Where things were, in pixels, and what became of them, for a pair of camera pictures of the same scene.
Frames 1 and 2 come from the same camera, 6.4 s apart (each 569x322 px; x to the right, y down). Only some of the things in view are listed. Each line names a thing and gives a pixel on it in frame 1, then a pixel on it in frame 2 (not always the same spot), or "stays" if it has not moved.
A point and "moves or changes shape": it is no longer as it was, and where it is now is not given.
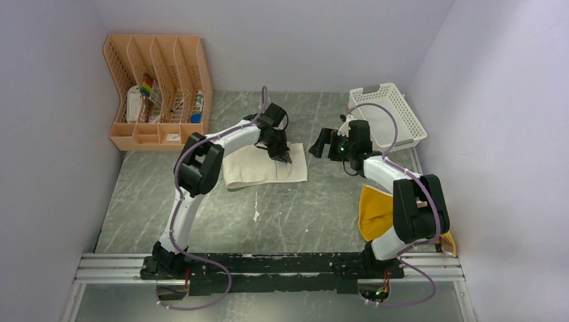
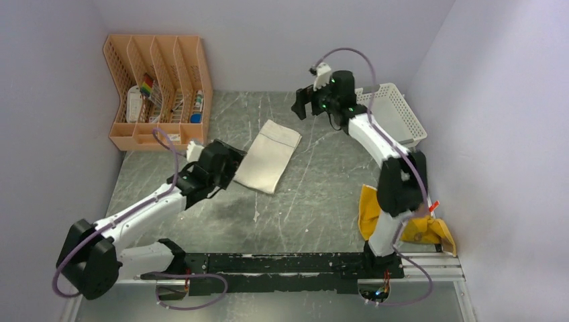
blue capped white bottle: (196, 117) stays
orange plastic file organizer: (164, 89) stays
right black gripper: (327, 136) to (305, 96)
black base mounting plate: (210, 273) stays
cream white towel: (253, 164) moves or changes shape
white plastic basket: (392, 123) stays
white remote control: (134, 104) stays
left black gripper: (282, 154) to (233, 157)
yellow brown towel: (376, 217) stays
